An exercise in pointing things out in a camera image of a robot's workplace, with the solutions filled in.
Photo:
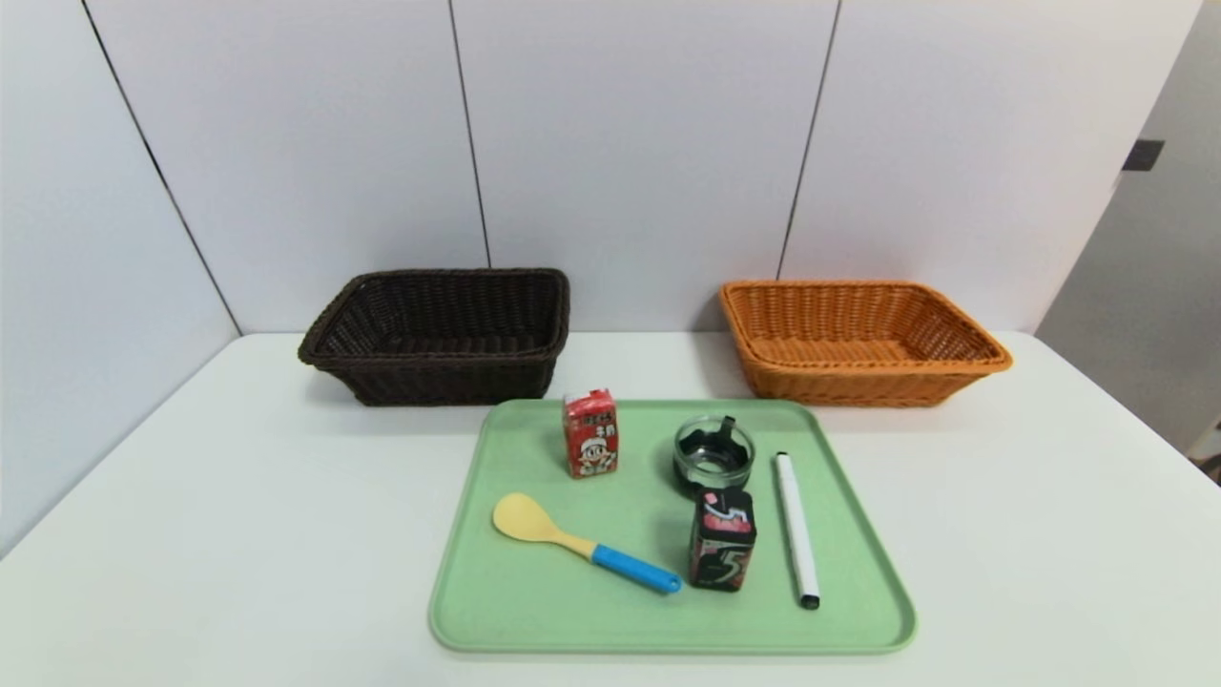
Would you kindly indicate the red milk carton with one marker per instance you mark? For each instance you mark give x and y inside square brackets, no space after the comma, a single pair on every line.
[591,439]

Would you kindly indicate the black gum box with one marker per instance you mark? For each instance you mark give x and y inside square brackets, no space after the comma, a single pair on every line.
[722,553]

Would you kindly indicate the dark brown wicker basket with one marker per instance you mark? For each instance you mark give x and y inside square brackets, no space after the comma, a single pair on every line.
[429,382]

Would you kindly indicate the orange wicker basket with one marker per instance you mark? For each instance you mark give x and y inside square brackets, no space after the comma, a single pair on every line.
[858,386]

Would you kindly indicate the glass cup with black holder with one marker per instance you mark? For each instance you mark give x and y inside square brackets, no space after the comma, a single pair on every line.
[713,450]

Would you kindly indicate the white marker pen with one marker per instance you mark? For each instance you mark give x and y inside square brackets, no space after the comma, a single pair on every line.
[796,534]

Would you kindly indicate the green plastic tray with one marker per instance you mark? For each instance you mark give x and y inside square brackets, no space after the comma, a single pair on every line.
[572,611]

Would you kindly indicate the dark brown furniture piece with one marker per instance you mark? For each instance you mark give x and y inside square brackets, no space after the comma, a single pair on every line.
[1213,463]

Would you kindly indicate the black wall fixture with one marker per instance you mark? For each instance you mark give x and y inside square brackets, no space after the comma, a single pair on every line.
[1143,155]

